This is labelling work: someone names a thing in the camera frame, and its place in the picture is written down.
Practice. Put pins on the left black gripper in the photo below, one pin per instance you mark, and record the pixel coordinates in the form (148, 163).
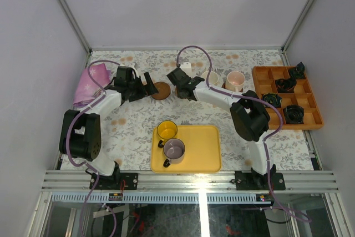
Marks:
(142, 90)

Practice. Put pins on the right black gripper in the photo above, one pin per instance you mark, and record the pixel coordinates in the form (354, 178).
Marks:
(178, 94)

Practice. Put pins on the brown wooden coaster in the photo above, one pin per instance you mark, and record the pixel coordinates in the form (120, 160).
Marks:
(163, 91)
(224, 87)

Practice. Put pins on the white mug green handle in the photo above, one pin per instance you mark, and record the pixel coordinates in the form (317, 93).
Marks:
(212, 77)

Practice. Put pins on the yellow glass mug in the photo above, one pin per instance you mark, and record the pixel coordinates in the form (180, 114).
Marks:
(166, 130)

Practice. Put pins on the pink ceramic mug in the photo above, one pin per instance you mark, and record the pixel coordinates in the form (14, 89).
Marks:
(235, 81)

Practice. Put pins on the purple ceramic mug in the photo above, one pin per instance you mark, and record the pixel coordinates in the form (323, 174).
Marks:
(174, 151)

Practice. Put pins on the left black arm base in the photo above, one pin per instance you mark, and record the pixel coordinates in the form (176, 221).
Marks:
(117, 181)

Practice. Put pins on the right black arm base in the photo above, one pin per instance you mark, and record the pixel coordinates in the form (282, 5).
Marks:
(250, 181)

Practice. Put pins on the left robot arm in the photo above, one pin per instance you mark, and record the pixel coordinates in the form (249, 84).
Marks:
(81, 137)

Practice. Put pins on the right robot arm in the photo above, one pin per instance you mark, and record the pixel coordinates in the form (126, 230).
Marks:
(249, 115)

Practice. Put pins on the yellow plastic tray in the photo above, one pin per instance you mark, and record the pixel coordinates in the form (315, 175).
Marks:
(202, 154)

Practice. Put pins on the purple snowflake cloth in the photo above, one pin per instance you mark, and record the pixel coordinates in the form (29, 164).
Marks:
(87, 90)

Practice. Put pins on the black bundle centre compartment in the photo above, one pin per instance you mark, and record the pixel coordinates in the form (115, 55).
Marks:
(273, 99)

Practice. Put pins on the black bundle compartment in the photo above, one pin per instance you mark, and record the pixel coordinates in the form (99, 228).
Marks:
(294, 114)
(297, 72)
(285, 85)
(273, 99)

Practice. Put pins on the black bundle middle compartment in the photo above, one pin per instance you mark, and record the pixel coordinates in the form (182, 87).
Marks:
(285, 85)

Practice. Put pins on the black bundle lower compartment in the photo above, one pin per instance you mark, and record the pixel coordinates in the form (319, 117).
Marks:
(294, 114)

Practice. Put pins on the black bundle top compartment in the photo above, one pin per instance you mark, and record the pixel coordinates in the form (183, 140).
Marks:
(297, 72)

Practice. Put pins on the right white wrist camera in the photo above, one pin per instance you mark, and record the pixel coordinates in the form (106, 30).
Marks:
(187, 68)

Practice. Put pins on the aluminium front rail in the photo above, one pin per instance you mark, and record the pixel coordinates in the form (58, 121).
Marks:
(291, 182)

